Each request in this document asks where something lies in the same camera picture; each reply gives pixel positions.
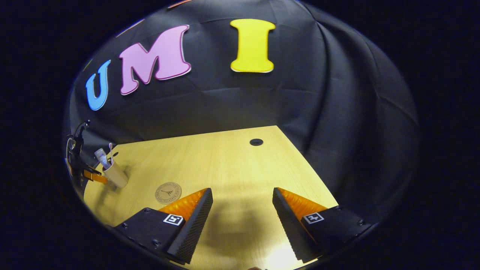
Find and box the white toothpaste tube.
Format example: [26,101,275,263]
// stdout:
[94,148,112,170]

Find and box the beige cup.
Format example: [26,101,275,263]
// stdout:
[102,160,129,189]

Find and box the black backdrop cloth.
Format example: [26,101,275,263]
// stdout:
[64,0,420,225]

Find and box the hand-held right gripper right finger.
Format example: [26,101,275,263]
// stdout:
[273,187,375,264]

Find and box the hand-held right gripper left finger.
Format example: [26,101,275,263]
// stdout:
[112,187,213,265]

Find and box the light wooden desktop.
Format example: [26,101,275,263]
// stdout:
[83,126,340,270]

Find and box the round brown coaster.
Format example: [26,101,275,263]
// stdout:
[155,182,182,204]

